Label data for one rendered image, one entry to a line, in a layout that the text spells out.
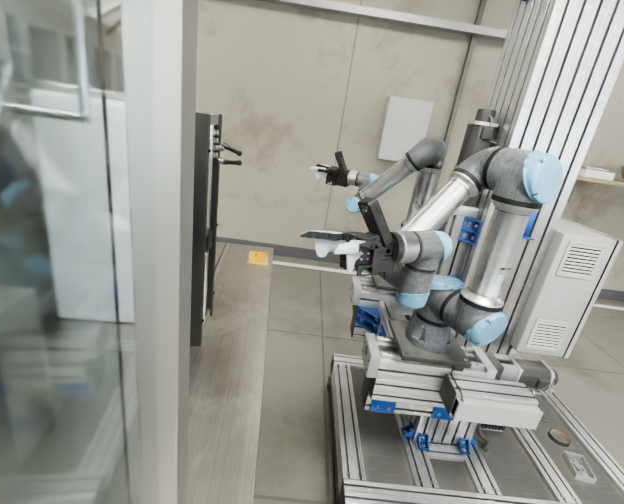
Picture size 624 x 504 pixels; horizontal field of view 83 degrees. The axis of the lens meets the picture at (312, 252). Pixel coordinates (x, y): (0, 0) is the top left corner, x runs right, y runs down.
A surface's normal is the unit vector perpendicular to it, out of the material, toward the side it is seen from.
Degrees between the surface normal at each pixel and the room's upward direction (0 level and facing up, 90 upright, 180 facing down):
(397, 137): 90
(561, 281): 90
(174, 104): 90
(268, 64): 90
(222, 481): 0
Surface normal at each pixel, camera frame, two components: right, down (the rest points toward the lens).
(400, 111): 0.00, 0.35
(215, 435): 0.14, -0.93
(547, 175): 0.44, 0.25
